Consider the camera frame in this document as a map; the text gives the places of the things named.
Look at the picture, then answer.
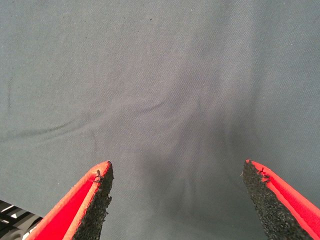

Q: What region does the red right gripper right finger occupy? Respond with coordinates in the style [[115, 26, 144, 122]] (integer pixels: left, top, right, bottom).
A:
[[242, 159, 320, 240]]

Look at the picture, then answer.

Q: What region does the black metal frame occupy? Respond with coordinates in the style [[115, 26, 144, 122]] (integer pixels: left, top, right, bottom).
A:
[[0, 199, 43, 240]]

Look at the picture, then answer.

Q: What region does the dark grey table cloth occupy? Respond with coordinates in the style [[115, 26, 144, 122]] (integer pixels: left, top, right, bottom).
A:
[[0, 0, 320, 240]]

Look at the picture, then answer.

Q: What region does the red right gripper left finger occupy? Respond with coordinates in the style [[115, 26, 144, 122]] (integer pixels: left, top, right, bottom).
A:
[[24, 160, 115, 240]]

